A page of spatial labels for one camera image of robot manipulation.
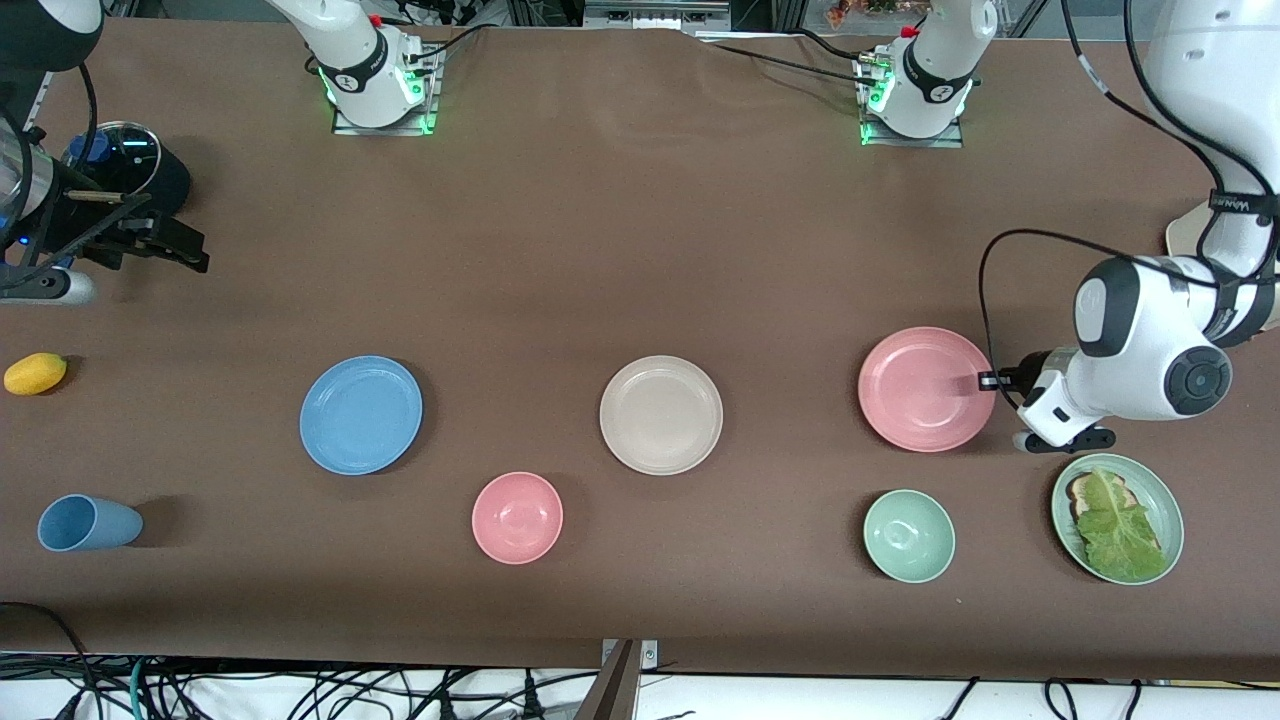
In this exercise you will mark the colourful toy food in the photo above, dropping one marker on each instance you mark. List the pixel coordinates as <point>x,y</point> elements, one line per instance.
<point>860,10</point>

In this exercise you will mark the blue plate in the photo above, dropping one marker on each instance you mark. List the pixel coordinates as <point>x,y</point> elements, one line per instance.
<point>360,415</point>

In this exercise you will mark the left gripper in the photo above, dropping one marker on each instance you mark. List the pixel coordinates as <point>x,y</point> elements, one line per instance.
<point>1032,370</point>

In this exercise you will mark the yellow lemon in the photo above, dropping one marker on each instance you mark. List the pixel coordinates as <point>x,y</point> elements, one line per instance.
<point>35,373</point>

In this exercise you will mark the dark table post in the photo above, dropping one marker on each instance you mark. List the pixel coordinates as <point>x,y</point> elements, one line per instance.
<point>610,695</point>

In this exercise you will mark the pink bowl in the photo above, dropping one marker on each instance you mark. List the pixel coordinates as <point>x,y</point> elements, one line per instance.
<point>517,518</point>

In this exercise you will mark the blue cup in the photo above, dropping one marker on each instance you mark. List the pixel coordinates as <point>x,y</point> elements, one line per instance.
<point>85,523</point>

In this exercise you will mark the beige plate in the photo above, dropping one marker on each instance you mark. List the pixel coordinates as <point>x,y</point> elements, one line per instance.
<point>660,415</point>

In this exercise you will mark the cream white toaster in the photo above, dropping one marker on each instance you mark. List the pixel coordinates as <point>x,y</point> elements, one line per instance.
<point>1190,238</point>

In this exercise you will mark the metal table bracket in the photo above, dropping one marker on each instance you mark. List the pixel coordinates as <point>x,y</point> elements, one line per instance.
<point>650,652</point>

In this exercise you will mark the green lettuce leaf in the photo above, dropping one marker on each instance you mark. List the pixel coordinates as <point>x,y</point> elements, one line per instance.
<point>1120,530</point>

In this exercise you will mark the bread slice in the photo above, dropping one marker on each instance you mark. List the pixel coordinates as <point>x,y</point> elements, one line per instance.
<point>1078,492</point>

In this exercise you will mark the green plate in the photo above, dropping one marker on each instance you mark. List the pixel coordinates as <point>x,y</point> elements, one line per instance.
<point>1165,510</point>

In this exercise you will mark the glass pot lid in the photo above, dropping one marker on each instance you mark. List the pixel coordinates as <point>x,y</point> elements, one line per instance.
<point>130,155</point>

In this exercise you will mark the green bowl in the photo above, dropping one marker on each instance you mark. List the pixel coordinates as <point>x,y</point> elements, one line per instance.
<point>908,536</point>

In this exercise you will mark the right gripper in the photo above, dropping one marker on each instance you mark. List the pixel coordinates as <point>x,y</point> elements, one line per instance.
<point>88,237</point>

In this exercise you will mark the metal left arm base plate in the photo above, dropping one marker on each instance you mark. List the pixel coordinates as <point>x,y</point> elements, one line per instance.
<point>948,138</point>

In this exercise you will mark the grey metal box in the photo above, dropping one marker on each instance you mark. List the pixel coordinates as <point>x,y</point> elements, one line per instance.
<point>655,12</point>

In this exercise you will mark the pink plate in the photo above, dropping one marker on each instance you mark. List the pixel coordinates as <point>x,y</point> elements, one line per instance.
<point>920,390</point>

